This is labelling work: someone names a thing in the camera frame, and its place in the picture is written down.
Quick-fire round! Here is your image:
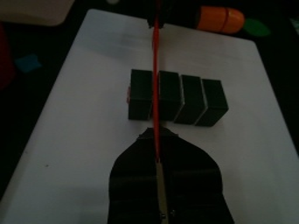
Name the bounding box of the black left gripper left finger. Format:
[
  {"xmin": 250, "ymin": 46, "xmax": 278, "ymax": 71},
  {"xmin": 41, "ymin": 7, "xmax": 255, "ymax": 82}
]
[{"xmin": 107, "ymin": 127, "xmax": 162, "ymax": 224}]

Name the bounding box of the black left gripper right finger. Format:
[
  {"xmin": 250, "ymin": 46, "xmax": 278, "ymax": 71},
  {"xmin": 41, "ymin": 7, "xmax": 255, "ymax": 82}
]
[{"xmin": 156, "ymin": 125, "xmax": 236, "ymax": 224}]

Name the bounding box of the orange-bladed toy knife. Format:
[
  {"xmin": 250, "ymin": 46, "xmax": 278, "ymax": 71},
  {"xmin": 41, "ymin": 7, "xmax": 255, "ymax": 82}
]
[{"xmin": 151, "ymin": 0, "xmax": 171, "ymax": 224}]

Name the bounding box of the dark seaweed sushi piece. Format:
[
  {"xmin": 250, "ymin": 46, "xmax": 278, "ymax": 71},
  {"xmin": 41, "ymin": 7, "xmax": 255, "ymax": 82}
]
[
  {"xmin": 172, "ymin": 74, "xmax": 207, "ymax": 126},
  {"xmin": 158, "ymin": 70, "xmax": 184, "ymax": 123},
  {"xmin": 125, "ymin": 68, "xmax": 155, "ymax": 122},
  {"xmin": 194, "ymin": 78, "xmax": 230, "ymax": 128}
]

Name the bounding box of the white cutting board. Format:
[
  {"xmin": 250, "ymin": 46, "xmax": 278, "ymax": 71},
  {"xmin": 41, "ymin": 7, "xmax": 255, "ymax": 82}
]
[{"xmin": 0, "ymin": 8, "xmax": 299, "ymax": 224}]

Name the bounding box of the small blue piece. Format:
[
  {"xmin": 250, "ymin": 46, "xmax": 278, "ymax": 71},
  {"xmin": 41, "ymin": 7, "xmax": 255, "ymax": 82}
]
[{"xmin": 13, "ymin": 53, "xmax": 43, "ymax": 74}]

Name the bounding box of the green toy leaf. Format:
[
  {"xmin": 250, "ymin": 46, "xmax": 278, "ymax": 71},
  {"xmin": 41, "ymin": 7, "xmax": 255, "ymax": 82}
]
[{"xmin": 243, "ymin": 17, "xmax": 272, "ymax": 38}]

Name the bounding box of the orange toy carrot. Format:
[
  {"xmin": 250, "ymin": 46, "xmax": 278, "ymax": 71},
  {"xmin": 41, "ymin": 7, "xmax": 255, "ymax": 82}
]
[{"xmin": 195, "ymin": 5, "xmax": 247, "ymax": 35}]

